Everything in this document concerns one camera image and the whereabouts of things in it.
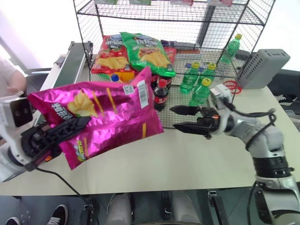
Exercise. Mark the black sneaker with white sole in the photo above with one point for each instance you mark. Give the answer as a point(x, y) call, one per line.
point(12, 221)

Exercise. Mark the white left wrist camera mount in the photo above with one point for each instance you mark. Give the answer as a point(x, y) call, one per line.
point(9, 131)

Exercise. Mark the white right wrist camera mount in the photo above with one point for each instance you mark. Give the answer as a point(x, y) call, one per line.
point(220, 93)

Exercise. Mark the magenta potato chips bag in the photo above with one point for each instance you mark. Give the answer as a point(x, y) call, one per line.
point(112, 112)

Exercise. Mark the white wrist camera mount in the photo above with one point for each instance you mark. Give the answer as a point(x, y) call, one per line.
point(9, 131)
point(220, 93)

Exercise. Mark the orange bottle with blue cap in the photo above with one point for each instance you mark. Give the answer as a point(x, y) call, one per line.
point(114, 77)

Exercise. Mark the green soda bottle yellow cap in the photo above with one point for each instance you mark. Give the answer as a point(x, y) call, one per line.
point(188, 79)
point(209, 72)
point(200, 93)
point(230, 50)

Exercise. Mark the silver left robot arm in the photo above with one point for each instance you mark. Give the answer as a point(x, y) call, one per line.
point(5, 164)

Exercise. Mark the black shoe with white pattern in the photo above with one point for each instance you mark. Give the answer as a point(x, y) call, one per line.
point(284, 98)

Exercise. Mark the black metal table bracket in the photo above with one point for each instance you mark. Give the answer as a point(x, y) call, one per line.
point(218, 208)

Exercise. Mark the black sneaker with white laces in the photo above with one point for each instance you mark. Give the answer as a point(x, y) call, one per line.
point(57, 214)

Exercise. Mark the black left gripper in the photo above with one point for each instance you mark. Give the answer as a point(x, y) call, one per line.
point(32, 140)

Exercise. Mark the grey ribbed plastic box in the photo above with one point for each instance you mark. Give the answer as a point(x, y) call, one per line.
point(262, 68)

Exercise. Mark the red potato chips bag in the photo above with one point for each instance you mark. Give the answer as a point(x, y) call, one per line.
point(110, 58)

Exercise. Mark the white rounded robot leg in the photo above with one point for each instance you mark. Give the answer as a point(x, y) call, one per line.
point(186, 207)
point(120, 208)

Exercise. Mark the person in white shirt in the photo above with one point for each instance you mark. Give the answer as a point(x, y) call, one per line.
point(10, 75)

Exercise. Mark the cola bottle with red cap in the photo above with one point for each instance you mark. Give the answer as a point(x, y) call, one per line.
point(161, 96)
point(168, 80)
point(154, 79)

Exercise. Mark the pink pack on shelf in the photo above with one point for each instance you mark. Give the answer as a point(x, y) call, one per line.
point(219, 2)

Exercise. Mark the red rubber bands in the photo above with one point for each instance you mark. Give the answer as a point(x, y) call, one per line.
point(235, 87)

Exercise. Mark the green belt conveyor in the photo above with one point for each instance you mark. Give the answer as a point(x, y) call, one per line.
point(68, 68)

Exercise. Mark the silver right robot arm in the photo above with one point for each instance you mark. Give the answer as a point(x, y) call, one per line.
point(269, 138)

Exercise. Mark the red pack on shelf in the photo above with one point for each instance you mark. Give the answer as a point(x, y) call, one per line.
point(181, 2)

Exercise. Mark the green potato chips bag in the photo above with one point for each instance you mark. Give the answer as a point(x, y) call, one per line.
point(147, 54)

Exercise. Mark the dark grey post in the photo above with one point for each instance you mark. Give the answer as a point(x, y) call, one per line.
point(206, 25)

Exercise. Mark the dark purple snack pack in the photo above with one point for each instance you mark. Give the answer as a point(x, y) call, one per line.
point(180, 44)

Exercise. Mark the green pack on shelf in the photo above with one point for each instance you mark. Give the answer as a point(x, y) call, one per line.
point(106, 1)
point(140, 1)

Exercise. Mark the small red snack pack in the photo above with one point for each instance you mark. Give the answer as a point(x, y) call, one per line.
point(170, 54)

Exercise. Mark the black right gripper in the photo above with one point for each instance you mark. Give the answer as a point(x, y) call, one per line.
point(209, 119)

